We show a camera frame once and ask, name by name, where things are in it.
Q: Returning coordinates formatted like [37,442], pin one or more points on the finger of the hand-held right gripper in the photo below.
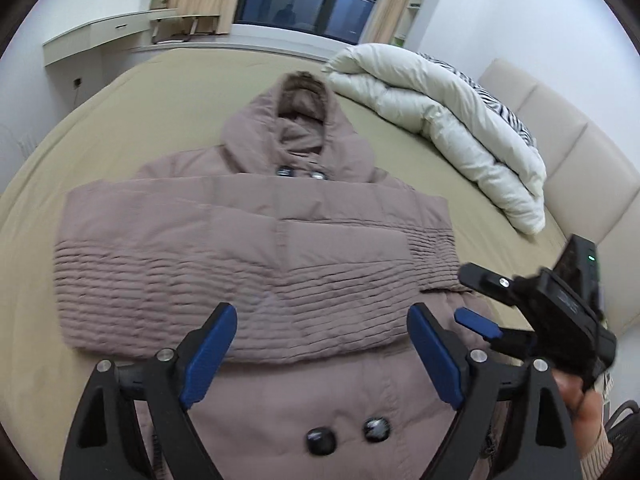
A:
[482,280]
[475,322]

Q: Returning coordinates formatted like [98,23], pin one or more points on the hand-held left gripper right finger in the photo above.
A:
[435,355]

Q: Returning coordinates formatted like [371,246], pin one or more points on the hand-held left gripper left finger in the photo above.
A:
[210,355]

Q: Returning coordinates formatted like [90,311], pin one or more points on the mauve hooded puffer jacket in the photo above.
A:
[250,240]

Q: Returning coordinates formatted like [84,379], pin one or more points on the person's right hand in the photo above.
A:
[582,407]

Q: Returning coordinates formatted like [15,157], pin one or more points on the beige padded headboard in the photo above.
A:
[575,150]

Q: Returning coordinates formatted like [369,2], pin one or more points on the zebra striped pillow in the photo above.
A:
[500,105]

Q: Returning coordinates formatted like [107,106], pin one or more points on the white duvet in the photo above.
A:
[425,95]

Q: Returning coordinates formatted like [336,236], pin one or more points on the bed with olive sheet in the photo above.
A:
[125,110]

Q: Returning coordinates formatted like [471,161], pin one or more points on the white wall desk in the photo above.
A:
[90,35]

